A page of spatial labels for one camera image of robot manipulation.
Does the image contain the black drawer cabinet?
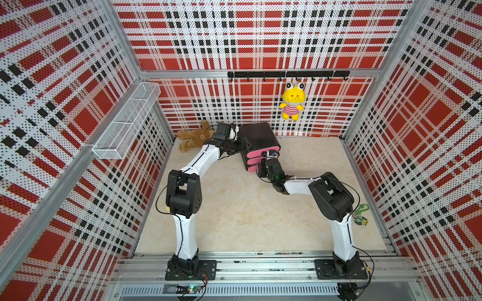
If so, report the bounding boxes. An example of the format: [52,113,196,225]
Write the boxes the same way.
[238,122,281,170]

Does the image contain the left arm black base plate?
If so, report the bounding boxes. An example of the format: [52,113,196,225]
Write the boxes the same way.
[164,255,217,281]

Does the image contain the black hook rail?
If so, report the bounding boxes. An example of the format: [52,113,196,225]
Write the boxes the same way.
[227,70,350,79]

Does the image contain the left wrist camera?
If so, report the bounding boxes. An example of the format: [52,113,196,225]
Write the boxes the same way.
[212,122,238,141]

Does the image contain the yellow frog plush toy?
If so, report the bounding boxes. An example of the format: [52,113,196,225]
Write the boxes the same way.
[279,82,306,121]

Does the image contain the white wire mesh basket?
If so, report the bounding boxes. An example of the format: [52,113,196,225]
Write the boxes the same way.
[92,82,160,160]

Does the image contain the green circuit board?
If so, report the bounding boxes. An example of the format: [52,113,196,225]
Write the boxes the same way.
[176,285,204,295]

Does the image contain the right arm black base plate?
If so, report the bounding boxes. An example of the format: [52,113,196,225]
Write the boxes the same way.
[314,255,369,280]

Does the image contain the black connector box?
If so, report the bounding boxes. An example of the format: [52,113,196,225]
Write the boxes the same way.
[338,283,359,301]

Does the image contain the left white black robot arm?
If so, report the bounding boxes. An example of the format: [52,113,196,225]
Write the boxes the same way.
[166,137,252,263]

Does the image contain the aluminium mounting rail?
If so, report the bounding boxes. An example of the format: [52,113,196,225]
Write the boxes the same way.
[112,252,420,284]

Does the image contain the brown teddy bear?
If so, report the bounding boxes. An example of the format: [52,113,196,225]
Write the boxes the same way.
[177,120,216,153]

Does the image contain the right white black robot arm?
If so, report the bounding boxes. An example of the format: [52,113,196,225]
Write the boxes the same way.
[257,158,359,264]

